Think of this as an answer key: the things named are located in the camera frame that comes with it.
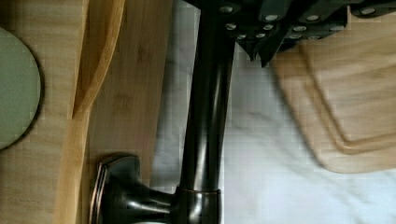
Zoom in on wooden drawer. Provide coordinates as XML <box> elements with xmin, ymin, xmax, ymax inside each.
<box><xmin>1</xmin><ymin>0</ymin><xmax>173</xmax><ymax>224</ymax></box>

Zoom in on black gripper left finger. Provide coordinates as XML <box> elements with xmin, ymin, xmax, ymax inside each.
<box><xmin>185</xmin><ymin>0</ymin><xmax>282</xmax><ymax>61</ymax></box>

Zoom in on bamboo cutting board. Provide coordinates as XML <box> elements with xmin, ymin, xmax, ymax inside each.
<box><xmin>272</xmin><ymin>14</ymin><xmax>396</xmax><ymax>173</ymax></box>

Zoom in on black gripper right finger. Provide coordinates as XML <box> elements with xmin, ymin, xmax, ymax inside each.
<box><xmin>257</xmin><ymin>0</ymin><xmax>395</xmax><ymax>67</ymax></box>

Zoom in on light green plate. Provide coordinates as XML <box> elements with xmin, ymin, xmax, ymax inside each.
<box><xmin>0</xmin><ymin>28</ymin><xmax>41</xmax><ymax>149</ymax></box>

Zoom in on black metal drawer handle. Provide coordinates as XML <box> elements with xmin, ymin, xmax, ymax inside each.
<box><xmin>89</xmin><ymin>9</ymin><xmax>234</xmax><ymax>224</ymax></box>

